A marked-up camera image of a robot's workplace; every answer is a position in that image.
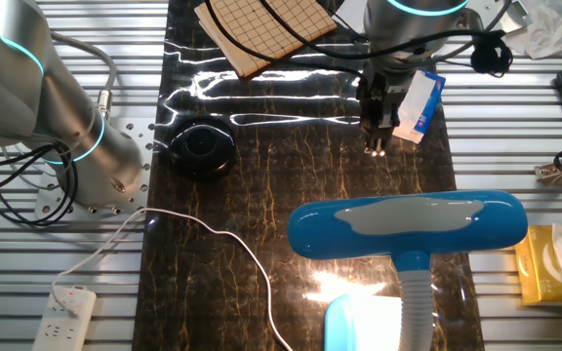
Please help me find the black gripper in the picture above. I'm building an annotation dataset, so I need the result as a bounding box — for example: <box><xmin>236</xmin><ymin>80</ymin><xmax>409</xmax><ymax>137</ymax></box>
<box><xmin>358</xmin><ymin>66</ymin><xmax>412</xmax><ymax>159</ymax></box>

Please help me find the blue desk lamp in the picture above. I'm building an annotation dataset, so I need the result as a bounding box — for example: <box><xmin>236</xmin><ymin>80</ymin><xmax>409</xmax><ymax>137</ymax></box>
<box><xmin>288</xmin><ymin>189</ymin><xmax>530</xmax><ymax>351</ymax></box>

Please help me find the blue and white carton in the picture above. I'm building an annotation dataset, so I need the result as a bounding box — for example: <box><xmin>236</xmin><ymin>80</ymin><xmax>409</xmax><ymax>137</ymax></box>
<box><xmin>391</xmin><ymin>69</ymin><xmax>447</xmax><ymax>145</ymax></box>

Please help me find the white paper sheet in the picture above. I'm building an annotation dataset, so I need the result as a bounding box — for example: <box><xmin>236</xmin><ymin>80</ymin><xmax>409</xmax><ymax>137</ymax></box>
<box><xmin>334</xmin><ymin>0</ymin><xmax>371</xmax><ymax>34</ymax></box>

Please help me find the wooden grid board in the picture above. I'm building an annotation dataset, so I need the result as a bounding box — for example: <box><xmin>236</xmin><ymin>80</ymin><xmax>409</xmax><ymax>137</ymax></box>
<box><xmin>193</xmin><ymin>0</ymin><xmax>339</xmax><ymax>79</ymax></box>

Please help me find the black round dish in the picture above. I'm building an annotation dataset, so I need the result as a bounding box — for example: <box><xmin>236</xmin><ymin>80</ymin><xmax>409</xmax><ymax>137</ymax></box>
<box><xmin>167</xmin><ymin>115</ymin><xmax>237</xmax><ymax>184</ymax></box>

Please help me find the silver metal plate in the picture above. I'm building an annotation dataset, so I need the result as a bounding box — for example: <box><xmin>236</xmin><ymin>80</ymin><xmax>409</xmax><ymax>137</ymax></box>
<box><xmin>465</xmin><ymin>0</ymin><xmax>531</xmax><ymax>36</ymax></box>

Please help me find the yellow tissue pack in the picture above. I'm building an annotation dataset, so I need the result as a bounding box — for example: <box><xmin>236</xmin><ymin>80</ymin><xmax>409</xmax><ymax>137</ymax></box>
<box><xmin>513</xmin><ymin>223</ymin><xmax>562</xmax><ymax>307</ymax></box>

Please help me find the crumpled white paper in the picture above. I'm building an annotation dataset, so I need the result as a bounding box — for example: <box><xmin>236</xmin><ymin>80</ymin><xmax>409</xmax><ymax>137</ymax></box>
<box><xmin>502</xmin><ymin>0</ymin><xmax>562</xmax><ymax>60</ymax></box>

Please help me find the silver robot mounting plate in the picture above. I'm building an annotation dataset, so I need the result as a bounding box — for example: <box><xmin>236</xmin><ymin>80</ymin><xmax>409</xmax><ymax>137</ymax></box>
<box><xmin>34</xmin><ymin>116</ymin><xmax>155</xmax><ymax>220</ymax></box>

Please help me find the white power strip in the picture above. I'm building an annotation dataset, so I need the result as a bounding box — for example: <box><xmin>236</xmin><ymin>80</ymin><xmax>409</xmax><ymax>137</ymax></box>
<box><xmin>31</xmin><ymin>286</ymin><xmax>98</xmax><ymax>351</ymax></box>

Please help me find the black camera cable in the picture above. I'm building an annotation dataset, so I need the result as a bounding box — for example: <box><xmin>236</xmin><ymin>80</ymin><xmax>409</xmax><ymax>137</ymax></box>
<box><xmin>259</xmin><ymin>0</ymin><xmax>506</xmax><ymax>62</ymax></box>

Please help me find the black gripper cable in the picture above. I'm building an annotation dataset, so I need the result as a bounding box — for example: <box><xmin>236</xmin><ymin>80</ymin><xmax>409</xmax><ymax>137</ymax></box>
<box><xmin>204</xmin><ymin>0</ymin><xmax>368</xmax><ymax>79</ymax></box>

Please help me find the white lamp power cord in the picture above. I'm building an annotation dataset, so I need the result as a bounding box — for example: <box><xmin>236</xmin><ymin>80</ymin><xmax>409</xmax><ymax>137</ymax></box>
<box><xmin>51</xmin><ymin>208</ymin><xmax>295</xmax><ymax>351</ymax></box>

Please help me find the grey cable with connector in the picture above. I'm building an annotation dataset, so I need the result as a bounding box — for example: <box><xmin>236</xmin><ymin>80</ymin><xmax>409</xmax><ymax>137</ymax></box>
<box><xmin>49</xmin><ymin>29</ymin><xmax>119</xmax><ymax>121</ymax></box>

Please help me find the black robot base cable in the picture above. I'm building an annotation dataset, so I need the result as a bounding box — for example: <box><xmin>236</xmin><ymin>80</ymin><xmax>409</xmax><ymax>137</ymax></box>
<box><xmin>0</xmin><ymin>142</ymin><xmax>60</xmax><ymax>196</ymax></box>
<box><xmin>0</xmin><ymin>143</ymin><xmax>80</xmax><ymax>228</ymax></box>

